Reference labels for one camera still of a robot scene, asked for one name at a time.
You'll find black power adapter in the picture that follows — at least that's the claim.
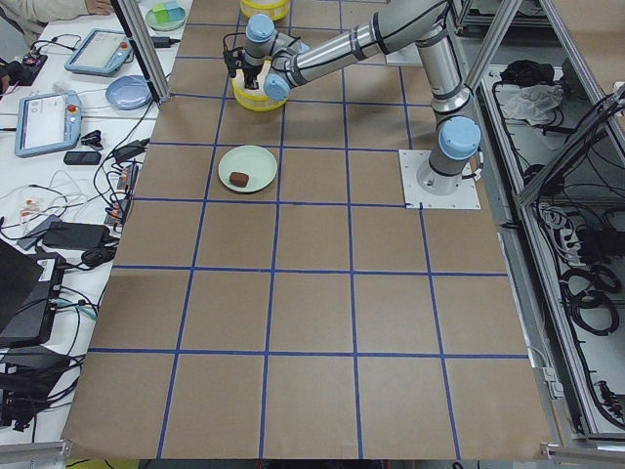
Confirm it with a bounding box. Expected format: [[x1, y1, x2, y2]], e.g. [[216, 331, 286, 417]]
[[150, 36, 181, 49]]

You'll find blue round plate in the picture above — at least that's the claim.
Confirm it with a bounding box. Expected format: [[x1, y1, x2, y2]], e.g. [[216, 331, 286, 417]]
[[105, 75, 152, 110]]

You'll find teach pendant far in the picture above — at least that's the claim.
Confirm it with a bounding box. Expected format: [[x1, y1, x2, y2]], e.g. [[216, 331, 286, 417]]
[[64, 28, 132, 77]]

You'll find brown rectangular bun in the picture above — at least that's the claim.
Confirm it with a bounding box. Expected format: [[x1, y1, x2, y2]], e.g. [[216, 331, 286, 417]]
[[229, 171, 250, 188]]

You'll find aluminium frame post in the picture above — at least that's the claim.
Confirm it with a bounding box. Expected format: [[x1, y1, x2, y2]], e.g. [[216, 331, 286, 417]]
[[111, 0, 171, 107]]

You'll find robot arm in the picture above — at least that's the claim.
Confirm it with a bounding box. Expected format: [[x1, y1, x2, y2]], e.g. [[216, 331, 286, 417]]
[[223, 1, 473, 125]]

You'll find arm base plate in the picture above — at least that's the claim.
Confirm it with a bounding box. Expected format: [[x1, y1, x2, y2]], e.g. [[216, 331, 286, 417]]
[[398, 149, 480, 210]]

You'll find teach pendant near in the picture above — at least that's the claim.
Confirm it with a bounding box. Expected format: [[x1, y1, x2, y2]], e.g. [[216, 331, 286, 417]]
[[15, 90, 82, 158]]

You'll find light green round plate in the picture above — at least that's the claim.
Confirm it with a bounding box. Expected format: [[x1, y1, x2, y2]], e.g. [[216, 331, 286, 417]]
[[218, 146, 277, 193]]

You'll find yellow bamboo steamer basket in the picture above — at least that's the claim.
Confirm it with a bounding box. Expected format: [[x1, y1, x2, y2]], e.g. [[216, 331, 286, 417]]
[[239, 0, 291, 21]]

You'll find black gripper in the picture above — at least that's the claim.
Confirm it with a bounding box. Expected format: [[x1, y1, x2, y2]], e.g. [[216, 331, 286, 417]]
[[242, 63, 262, 90]]

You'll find teach pendant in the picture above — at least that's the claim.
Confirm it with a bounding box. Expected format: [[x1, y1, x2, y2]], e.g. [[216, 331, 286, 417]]
[[15, 90, 82, 158], [64, 28, 132, 77]]

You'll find black laptop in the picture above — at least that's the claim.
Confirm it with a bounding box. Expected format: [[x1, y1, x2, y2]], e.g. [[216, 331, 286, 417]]
[[1, 241, 64, 348]]

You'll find yellow steamer basket with cloth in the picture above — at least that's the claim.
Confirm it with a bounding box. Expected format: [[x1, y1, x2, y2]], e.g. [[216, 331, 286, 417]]
[[231, 60, 287, 112]]

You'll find green bowl with sponges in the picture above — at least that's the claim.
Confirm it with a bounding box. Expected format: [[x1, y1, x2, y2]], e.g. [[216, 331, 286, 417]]
[[146, 1, 187, 31]]

